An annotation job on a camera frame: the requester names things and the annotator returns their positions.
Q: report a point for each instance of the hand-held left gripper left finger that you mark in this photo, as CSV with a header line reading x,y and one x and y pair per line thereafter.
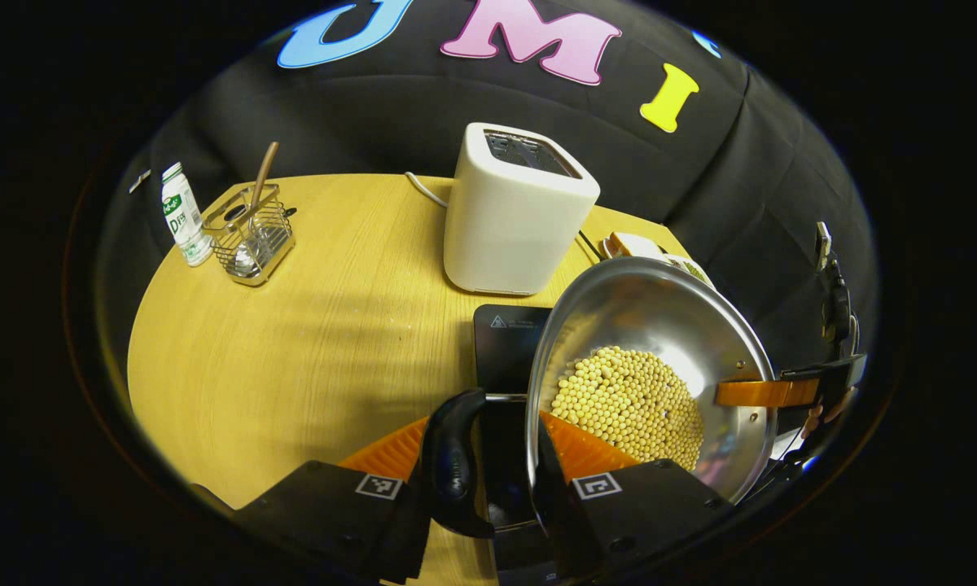
x,y
326,513

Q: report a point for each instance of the black induction cooktop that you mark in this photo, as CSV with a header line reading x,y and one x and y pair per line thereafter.
x,y
506,350

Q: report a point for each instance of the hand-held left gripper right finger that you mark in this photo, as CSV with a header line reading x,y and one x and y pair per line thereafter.
x,y
643,513

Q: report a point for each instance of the pile of yellow soybeans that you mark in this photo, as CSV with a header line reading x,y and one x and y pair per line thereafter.
x,y
627,403

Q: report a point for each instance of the stainless steel pot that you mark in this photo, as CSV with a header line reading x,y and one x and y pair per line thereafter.
x,y
643,305

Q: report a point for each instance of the white toaster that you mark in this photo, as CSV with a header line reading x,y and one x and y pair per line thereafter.
x,y
505,228

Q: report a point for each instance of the white drink bottle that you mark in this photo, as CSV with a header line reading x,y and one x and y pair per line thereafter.
x,y
183,220

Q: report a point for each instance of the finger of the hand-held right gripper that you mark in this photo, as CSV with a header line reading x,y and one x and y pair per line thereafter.
x,y
822,378

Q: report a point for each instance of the silver metal clip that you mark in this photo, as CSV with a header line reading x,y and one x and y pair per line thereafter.
x,y
139,181

